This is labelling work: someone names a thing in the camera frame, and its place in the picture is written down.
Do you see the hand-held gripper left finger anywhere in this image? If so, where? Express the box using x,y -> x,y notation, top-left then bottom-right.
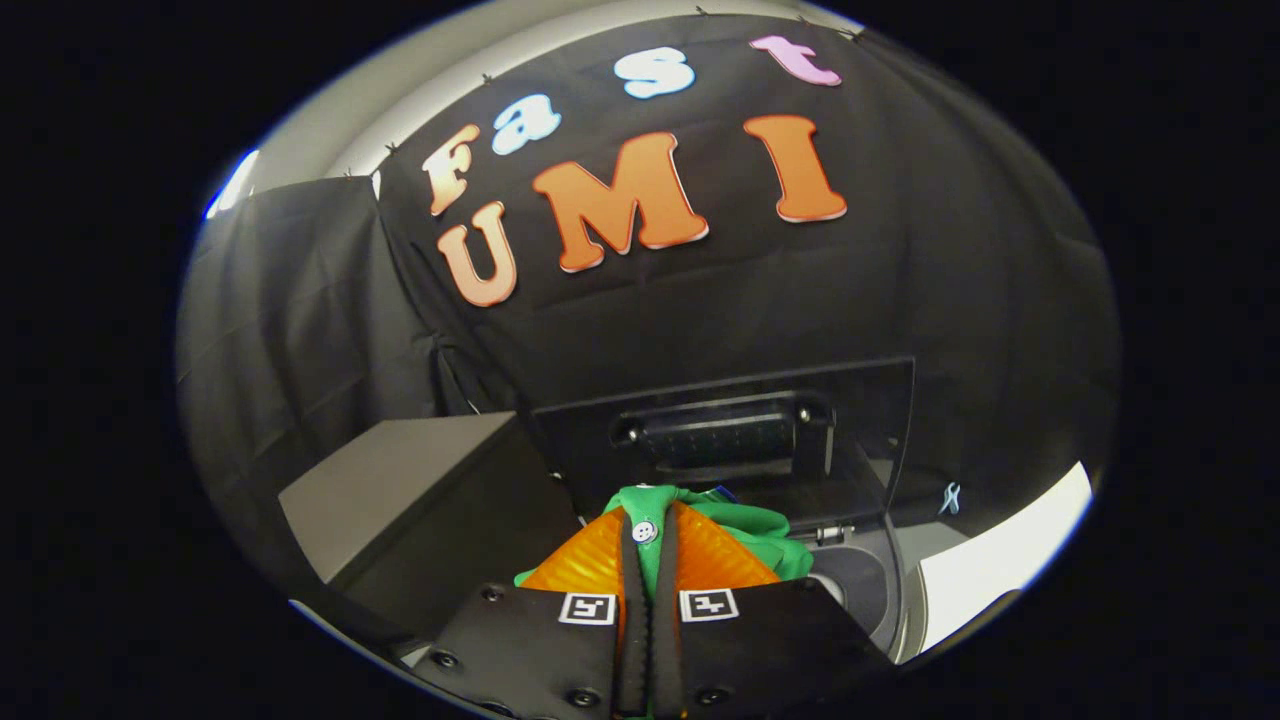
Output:
410,507 -> 651,719

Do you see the green polo shirt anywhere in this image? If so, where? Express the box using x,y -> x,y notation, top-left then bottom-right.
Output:
513,484 -> 816,641

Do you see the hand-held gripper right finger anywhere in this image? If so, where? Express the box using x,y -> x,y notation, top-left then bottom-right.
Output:
655,500 -> 896,719

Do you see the grey cabinet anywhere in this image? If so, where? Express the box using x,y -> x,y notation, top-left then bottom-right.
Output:
278,410 -> 586,641

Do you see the white side table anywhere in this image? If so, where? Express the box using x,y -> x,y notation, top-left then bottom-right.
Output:
915,460 -> 1096,656

